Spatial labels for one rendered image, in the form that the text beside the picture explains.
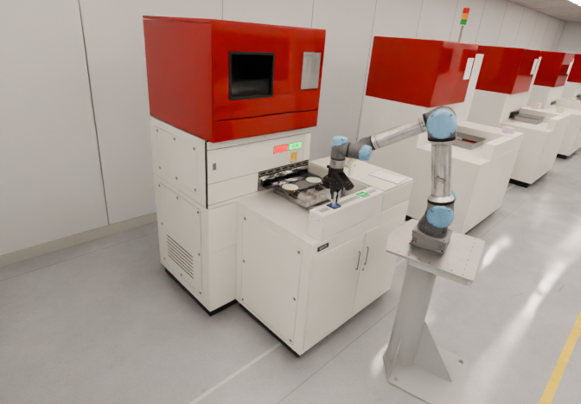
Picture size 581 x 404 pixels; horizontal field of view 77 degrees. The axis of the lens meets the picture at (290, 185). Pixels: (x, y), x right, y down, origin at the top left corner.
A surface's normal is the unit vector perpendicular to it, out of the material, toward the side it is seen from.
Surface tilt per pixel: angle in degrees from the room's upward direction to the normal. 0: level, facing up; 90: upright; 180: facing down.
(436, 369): 90
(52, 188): 90
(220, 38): 90
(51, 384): 0
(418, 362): 90
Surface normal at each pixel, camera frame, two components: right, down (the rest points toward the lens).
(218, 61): 0.69, 0.32
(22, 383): 0.07, -0.92
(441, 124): -0.40, 0.19
